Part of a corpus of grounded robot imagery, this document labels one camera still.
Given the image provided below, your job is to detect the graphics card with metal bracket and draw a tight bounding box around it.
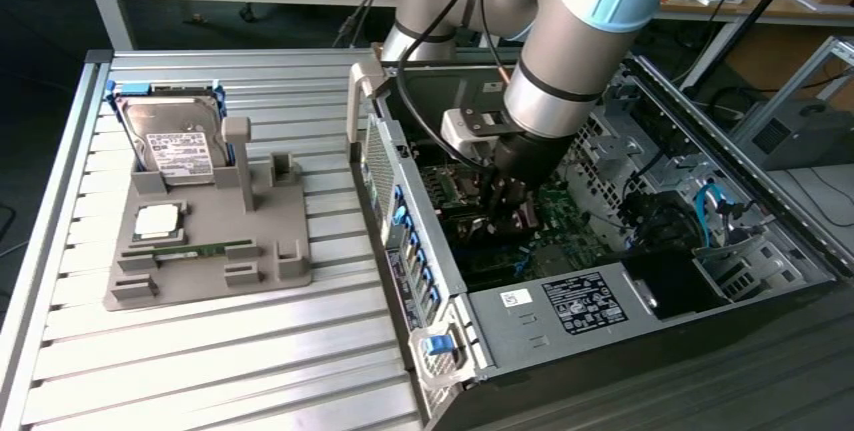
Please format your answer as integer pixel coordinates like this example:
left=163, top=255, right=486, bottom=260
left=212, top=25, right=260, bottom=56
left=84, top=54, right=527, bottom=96
left=456, top=215, right=528, bottom=252

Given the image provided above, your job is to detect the grey computer tower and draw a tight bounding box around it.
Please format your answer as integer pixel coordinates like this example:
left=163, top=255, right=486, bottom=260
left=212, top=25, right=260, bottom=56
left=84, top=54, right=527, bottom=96
left=730, top=98, right=854, bottom=172

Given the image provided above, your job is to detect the hard disk in blue carrier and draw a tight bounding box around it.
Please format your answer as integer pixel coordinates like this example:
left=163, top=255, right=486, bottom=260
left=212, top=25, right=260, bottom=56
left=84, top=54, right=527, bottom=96
left=104, top=79, right=232, bottom=187

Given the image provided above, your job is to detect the silver CPU chip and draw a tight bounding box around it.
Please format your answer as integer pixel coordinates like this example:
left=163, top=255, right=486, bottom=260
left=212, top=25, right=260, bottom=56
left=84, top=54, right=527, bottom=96
left=131, top=204, right=184, bottom=242

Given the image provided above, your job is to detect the CPU socket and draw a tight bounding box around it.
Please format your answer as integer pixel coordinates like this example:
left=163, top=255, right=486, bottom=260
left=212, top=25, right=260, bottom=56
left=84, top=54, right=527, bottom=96
left=452, top=165, right=492, bottom=202

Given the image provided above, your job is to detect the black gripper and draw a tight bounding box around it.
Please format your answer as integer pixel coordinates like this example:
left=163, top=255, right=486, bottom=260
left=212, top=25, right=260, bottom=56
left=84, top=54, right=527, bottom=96
left=483, top=133, right=575, bottom=237

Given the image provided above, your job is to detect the black tripod pole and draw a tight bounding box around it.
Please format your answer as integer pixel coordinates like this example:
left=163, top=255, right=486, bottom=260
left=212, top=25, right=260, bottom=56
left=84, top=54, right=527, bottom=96
left=679, top=0, right=821, bottom=95

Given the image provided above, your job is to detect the black RAM stick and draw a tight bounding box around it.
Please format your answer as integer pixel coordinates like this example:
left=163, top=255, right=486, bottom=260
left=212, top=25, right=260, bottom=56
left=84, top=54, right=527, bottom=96
left=439, top=203, right=492, bottom=225

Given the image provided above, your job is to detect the black camera cable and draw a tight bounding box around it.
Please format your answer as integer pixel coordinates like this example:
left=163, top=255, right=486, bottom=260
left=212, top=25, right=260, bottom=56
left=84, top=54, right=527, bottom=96
left=394, top=0, right=499, bottom=172

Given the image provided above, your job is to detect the black cable with copper tip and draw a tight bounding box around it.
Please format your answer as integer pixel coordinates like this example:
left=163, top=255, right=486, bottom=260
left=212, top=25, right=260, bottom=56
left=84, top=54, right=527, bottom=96
left=476, top=0, right=514, bottom=85

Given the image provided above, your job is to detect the open black PC case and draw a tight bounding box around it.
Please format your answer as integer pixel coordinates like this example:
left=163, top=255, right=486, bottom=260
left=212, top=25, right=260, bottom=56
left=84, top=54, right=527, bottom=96
left=346, top=48, right=854, bottom=431

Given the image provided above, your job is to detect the aluminium profile frame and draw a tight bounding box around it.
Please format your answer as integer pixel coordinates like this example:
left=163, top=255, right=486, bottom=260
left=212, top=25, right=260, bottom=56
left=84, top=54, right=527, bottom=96
left=766, top=34, right=854, bottom=120

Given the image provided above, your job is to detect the grey power supply unit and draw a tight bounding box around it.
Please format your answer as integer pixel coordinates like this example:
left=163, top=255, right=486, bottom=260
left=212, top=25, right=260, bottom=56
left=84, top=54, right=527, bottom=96
left=466, top=263, right=659, bottom=368

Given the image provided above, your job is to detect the blue wire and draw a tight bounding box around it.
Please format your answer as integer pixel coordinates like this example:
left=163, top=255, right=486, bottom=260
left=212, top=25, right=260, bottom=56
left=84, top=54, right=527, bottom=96
left=691, top=179, right=737, bottom=248

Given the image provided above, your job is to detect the green motherboard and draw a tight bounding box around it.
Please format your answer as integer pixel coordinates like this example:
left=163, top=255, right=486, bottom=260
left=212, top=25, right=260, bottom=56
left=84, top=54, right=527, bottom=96
left=416, top=160, right=612, bottom=292

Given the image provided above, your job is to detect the perforated metal drive cage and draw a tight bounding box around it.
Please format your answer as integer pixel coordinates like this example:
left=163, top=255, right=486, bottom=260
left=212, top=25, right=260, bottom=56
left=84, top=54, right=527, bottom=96
left=564, top=110, right=669, bottom=252

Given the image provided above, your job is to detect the grey chipset heatsink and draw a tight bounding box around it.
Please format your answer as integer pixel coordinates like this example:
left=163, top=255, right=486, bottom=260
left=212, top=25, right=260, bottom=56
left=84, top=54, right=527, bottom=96
left=531, top=245, right=579, bottom=278

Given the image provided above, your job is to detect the green RAM stick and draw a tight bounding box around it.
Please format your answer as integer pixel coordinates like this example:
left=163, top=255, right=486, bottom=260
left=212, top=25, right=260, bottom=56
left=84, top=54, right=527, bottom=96
left=140, top=243, right=232, bottom=259

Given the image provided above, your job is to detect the cable with metal connector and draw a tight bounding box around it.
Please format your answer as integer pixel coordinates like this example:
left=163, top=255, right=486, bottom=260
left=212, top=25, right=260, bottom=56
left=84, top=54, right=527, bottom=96
left=332, top=0, right=390, bottom=50

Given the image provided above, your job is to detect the grey plastic parts rack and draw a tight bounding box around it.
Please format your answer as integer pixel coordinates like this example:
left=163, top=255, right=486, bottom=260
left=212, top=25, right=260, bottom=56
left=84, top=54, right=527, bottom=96
left=103, top=115, right=315, bottom=313

